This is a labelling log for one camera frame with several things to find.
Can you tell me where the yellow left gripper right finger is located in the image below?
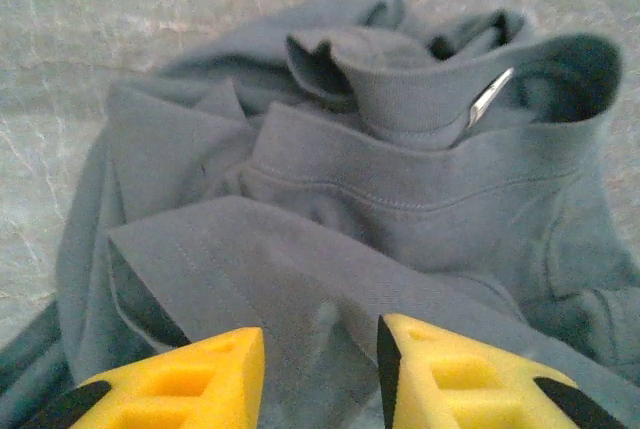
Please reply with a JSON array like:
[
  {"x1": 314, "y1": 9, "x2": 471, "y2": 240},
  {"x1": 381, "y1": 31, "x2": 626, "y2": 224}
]
[{"x1": 374, "y1": 312, "x2": 632, "y2": 429}]

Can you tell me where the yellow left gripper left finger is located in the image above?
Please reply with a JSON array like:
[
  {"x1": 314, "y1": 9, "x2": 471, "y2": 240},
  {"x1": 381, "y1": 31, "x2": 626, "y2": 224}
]
[{"x1": 24, "y1": 326, "x2": 266, "y2": 429}]

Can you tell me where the grey t-shirt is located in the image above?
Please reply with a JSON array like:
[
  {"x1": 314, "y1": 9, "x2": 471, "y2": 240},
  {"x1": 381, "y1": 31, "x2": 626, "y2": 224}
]
[{"x1": 0, "y1": 0, "x2": 640, "y2": 429}]

